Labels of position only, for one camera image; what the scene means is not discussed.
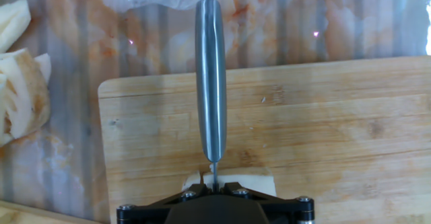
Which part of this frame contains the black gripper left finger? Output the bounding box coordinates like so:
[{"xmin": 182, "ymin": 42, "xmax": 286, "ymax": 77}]
[{"xmin": 117, "ymin": 182, "xmax": 216, "ymax": 224}]

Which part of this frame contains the steel cleaver knife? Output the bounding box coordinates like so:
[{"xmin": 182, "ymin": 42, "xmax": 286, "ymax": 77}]
[{"xmin": 195, "ymin": 0, "xmax": 227, "ymax": 193}]

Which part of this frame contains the wooden peg rack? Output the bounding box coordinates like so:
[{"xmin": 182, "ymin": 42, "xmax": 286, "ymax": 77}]
[{"xmin": 0, "ymin": 199, "xmax": 102, "ymax": 224}]

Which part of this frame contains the marble pattern plastic mat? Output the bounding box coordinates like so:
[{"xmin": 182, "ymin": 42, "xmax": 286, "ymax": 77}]
[{"xmin": 0, "ymin": 0, "xmax": 431, "ymax": 223}]

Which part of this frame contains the bamboo cutting board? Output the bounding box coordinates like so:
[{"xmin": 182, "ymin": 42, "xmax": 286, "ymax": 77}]
[{"xmin": 97, "ymin": 55, "xmax": 431, "ymax": 224}]

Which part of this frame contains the lotus root half piece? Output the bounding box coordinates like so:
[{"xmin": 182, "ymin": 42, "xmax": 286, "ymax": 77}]
[{"xmin": 201, "ymin": 166, "xmax": 277, "ymax": 198}]

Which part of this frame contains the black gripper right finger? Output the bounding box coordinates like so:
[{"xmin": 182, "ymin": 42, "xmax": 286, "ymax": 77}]
[{"xmin": 217, "ymin": 182, "xmax": 315, "ymax": 224}]

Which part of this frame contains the lotus root chunk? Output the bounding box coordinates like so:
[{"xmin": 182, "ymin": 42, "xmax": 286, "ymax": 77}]
[{"xmin": 33, "ymin": 52, "xmax": 52, "ymax": 83}]

